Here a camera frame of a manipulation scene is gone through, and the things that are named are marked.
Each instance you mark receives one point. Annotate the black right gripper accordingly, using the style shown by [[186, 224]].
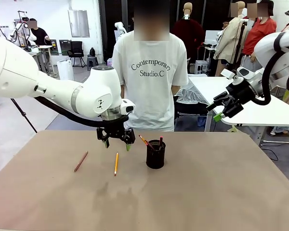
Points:
[[238, 93]]

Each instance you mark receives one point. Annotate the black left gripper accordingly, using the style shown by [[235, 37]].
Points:
[[115, 130]]

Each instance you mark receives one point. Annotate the yellow pencil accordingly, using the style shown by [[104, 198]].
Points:
[[116, 163]]

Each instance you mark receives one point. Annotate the reddish brown pencil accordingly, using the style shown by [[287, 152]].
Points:
[[81, 161]]

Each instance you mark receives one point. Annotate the black marker with red cap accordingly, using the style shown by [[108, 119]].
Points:
[[161, 140]]

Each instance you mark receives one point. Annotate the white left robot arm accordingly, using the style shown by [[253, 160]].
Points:
[[62, 91]]

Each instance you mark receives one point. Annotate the person's left forearm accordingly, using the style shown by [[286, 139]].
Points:
[[175, 90]]

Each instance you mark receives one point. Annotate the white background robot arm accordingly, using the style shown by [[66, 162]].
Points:
[[120, 26]]

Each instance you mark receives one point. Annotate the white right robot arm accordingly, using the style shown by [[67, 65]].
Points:
[[279, 48]]

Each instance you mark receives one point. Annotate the black mesh pen holder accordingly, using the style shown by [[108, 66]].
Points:
[[156, 158]]

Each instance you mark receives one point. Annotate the pale green plastic piece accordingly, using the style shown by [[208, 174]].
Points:
[[233, 129]]

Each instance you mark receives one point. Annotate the silver crumpled fabric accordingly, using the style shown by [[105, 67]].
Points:
[[190, 95]]

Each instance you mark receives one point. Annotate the white side table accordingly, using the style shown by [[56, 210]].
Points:
[[255, 115]]

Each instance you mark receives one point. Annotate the white plastic crate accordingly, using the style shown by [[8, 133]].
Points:
[[201, 67]]

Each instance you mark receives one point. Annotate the person in white t-shirt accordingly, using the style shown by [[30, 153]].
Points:
[[149, 96]]

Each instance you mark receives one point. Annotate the mannequin in beige coat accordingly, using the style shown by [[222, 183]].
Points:
[[227, 41]]

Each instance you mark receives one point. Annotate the white board panel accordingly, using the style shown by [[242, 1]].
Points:
[[210, 37]]

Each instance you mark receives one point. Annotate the black stand beside mannequin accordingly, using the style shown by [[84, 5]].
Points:
[[240, 38]]

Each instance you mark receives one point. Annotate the computer case with coloured lights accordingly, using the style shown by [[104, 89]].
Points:
[[110, 62]]

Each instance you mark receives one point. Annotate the mannequin in dark red top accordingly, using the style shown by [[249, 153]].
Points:
[[190, 31]]

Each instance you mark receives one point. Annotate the grey plastic stool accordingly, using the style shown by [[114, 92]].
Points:
[[93, 63]]

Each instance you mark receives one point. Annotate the person in red shirt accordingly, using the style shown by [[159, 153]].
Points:
[[257, 36]]

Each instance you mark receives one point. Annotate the white air purifier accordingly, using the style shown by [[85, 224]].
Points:
[[65, 69]]

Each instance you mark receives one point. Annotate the black bag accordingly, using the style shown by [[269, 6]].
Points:
[[92, 52]]

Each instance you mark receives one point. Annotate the black office chair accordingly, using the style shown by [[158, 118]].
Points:
[[76, 49]]

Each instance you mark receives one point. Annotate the dark framed board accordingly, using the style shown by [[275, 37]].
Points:
[[65, 48]]

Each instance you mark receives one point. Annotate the background work desk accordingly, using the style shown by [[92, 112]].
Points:
[[44, 48]]

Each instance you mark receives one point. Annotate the person in black t-shirt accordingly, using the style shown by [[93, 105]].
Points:
[[39, 36]]

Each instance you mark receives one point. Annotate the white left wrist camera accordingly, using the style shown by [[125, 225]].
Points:
[[128, 107]]

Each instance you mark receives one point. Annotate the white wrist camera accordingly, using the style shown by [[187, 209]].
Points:
[[245, 72], [128, 107]]

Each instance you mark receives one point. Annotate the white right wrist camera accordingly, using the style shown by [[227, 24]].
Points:
[[245, 72]]

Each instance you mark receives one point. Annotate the black camera tripod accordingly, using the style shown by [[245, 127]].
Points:
[[25, 115]]

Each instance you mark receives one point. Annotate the grey wall cabinet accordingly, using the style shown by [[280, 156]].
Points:
[[78, 24]]

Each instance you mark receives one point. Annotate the white background robot with frame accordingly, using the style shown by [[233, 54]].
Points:
[[19, 29]]

